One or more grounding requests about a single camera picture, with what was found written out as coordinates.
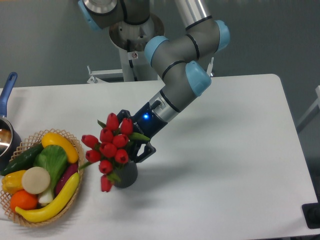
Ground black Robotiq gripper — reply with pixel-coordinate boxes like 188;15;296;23
116;101;168;163

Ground red tulip bouquet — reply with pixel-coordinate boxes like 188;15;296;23
80;113;150;192

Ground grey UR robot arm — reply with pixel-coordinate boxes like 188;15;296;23
78;0;230;138

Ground dark grey ribbed vase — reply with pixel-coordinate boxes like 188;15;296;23
114;161;138;189

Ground purple sweet potato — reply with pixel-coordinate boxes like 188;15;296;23
54;163;78;196

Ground yellow squash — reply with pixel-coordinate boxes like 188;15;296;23
41;132;79;164

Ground green bok choy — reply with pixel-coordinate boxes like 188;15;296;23
33;145;68;207

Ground woven wicker basket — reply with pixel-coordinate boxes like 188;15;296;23
0;129;85;228

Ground green cucumber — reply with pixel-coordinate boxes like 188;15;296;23
0;144;44;176

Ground orange fruit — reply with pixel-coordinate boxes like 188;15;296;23
10;190;38;213

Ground yellow bell pepper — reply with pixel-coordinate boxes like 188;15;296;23
1;170;26;195

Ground yellow banana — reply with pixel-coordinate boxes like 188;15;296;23
15;172;80;223

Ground black box at table edge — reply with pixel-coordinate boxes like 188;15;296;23
301;202;320;229

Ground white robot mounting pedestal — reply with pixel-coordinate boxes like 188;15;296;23
86;14;215;85

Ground blue handled saucepan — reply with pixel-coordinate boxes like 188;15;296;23
0;72;21;171

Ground white frame at right edge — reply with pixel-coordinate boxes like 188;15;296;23
296;85;320;134

